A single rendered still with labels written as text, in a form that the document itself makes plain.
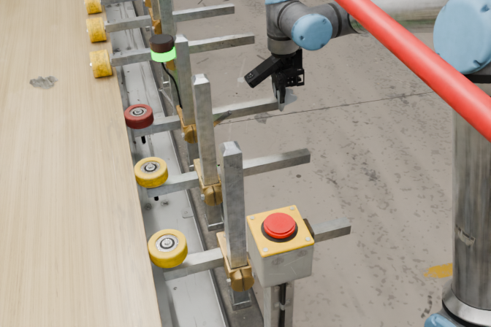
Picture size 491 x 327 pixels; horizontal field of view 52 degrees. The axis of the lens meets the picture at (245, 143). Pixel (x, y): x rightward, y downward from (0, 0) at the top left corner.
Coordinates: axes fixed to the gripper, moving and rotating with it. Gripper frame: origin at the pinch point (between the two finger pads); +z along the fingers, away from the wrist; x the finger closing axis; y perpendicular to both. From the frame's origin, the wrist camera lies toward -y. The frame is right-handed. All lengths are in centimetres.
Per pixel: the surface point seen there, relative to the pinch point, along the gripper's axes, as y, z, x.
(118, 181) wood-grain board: -49, -9, -28
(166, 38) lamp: -30.2, -32.0, -4.9
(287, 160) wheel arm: -6.2, -1.9, -26.6
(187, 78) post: -26.7, -20.3, -6.3
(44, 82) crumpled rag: -67, -12, 23
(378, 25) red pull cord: -31, -82, -110
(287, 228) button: -25, -41, -82
